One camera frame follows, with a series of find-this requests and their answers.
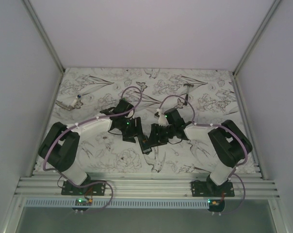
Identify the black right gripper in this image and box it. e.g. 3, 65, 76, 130
145, 123, 175, 148

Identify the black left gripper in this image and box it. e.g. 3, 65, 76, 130
119, 117, 145, 144

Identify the black fuse box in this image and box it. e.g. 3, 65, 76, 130
138, 135, 152, 155

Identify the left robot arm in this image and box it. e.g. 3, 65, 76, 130
38, 99, 139, 195

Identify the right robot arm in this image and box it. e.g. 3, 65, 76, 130
144, 108, 253, 197

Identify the small hammer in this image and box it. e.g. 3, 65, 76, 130
183, 83, 194, 100

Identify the metal clamp tool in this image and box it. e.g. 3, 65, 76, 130
56, 100, 83, 111

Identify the left controller board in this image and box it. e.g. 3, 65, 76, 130
72, 198, 92, 214

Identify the controller board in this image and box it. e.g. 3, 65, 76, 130
208, 199, 225, 216
72, 198, 92, 214

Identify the right controller board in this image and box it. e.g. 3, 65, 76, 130
208, 199, 225, 216

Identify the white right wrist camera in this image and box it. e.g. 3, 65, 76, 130
154, 109, 167, 126

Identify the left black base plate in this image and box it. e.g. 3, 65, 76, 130
61, 181, 106, 196

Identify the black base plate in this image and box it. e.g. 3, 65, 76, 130
61, 181, 106, 196
190, 180, 235, 198

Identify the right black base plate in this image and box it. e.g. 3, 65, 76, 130
190, 180, 235, 198

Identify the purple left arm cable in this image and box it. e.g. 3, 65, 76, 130
43, 86, 143, 214

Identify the grey slotted cable duct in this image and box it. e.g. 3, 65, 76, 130
24, 198, 209, 209

